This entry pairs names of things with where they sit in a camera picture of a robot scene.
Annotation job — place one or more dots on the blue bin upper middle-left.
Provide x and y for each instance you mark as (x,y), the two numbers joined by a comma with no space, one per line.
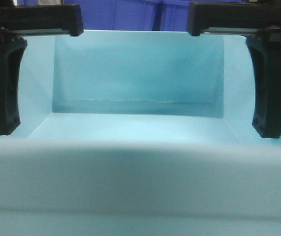
(118,14)

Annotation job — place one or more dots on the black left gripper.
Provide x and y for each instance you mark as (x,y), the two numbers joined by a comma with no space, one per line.
(26,21)

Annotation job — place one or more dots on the blue bin upper middle-right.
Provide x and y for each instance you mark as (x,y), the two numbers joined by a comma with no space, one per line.
(174,15)

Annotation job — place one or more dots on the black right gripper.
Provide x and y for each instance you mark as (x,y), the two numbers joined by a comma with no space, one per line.
(260,17)

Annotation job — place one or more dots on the light blue plastic box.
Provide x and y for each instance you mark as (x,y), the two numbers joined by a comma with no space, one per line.
(134,133)

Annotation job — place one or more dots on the blue bin upper far left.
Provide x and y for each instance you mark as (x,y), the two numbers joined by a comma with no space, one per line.
(27,2)

